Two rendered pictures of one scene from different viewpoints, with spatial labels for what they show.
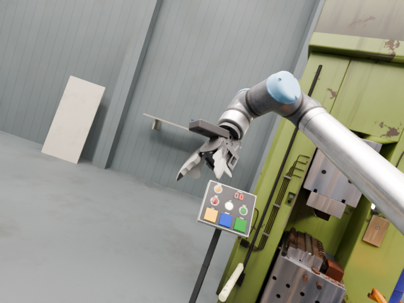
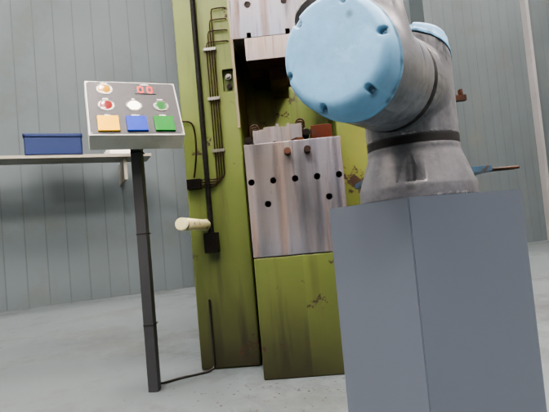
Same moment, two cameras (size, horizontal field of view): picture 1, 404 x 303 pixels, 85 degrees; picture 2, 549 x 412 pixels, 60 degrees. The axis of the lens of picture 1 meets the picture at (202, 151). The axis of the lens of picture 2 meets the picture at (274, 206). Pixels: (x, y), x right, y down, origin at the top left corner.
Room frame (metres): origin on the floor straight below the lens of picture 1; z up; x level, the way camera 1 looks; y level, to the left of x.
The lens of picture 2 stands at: (-0.41, -0.10, 0.57)
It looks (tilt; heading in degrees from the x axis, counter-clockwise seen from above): 3 degrees up; 339
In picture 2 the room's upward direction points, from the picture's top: 5 degrees counter-clockwise
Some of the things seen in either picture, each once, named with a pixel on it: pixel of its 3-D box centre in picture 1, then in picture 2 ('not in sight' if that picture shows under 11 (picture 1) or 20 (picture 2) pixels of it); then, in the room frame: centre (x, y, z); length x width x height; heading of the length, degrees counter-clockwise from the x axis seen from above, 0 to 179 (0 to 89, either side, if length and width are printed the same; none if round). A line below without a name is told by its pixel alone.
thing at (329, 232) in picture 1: (327, 191); (283, 74); (1.82, -1.09, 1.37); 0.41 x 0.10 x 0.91; 66
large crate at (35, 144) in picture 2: not in sight; (54, 147); (4.67, 0.16, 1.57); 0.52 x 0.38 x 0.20; 92
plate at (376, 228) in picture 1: (375, 230); not in sight; (1.34, -1.17, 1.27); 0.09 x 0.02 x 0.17; 66
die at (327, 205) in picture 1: (322, 199); (272, 64); (1.55, -0.92, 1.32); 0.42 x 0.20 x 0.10; 156
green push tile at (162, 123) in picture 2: (240, 225); (164, 124); (1.38, -0.39, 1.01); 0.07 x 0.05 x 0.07; 91
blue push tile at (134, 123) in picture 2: (225, 220); (136, 123); (1.38, -0.29, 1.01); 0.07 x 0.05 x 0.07; 91
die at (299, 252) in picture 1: (303, 246); (279, 143); (1.55, -0.92, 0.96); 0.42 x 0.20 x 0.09; 156
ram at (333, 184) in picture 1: (342, 169); (276, 10); (1.53, -0.96, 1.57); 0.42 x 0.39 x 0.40; 156
